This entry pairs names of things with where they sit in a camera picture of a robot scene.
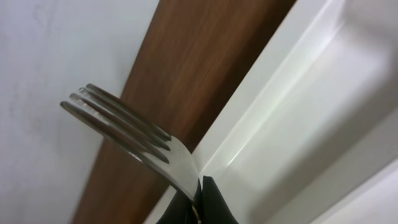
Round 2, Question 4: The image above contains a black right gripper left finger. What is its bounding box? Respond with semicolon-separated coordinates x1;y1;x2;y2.
157;191;199;224

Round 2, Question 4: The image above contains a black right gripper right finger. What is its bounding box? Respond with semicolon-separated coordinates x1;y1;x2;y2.
202;176;238;224

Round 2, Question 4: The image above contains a white cutlery tray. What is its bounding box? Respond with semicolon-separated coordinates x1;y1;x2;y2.
142;0;398;224

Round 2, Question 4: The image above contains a steel fork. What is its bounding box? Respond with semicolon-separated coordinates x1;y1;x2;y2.
60;84;200;203

